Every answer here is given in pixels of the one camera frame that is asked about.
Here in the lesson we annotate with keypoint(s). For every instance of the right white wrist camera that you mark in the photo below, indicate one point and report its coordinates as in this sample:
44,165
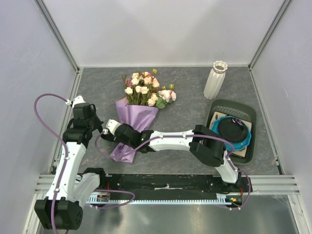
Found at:
111,126

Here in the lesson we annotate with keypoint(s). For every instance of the blue scalloped plate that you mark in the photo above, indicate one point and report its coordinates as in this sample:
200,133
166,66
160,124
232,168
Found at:
237,146

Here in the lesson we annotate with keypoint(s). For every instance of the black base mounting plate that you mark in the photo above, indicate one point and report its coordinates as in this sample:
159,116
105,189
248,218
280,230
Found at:
242,186

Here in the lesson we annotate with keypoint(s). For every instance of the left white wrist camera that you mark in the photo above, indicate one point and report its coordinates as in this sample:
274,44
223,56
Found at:
77,100

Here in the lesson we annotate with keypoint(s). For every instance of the grey slotted cable duct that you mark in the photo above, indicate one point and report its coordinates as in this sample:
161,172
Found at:
97,199

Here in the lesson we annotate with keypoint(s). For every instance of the dark green plastic tray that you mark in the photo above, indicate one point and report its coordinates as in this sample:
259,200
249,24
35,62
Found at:
239,110

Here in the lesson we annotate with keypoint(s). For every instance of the aluminium frame rail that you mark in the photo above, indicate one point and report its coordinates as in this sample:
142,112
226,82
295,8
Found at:
261,184

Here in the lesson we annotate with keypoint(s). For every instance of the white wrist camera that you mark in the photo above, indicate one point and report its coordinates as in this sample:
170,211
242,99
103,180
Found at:
77,100
111,126

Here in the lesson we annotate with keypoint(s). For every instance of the pink artificial flower bunch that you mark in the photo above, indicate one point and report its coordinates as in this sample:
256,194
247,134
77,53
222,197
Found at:
144,89

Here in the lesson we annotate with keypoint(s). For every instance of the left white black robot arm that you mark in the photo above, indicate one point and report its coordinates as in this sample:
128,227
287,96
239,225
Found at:
62,207

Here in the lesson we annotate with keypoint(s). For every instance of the purple pink wrapping paper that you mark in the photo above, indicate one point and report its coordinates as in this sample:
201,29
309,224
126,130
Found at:
140,118

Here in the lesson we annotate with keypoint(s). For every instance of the white ribbed ceramic vase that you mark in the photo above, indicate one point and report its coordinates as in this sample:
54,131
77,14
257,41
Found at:
215,79

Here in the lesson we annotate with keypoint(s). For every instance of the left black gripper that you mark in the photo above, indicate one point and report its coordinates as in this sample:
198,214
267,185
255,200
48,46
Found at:
98,122

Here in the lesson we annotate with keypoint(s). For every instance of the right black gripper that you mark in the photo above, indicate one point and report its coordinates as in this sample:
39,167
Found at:
116,140

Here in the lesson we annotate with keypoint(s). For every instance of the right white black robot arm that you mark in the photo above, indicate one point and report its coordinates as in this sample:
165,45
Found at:
207,146

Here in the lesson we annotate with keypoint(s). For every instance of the black round plate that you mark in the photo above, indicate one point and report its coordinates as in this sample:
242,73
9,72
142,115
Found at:
232,129

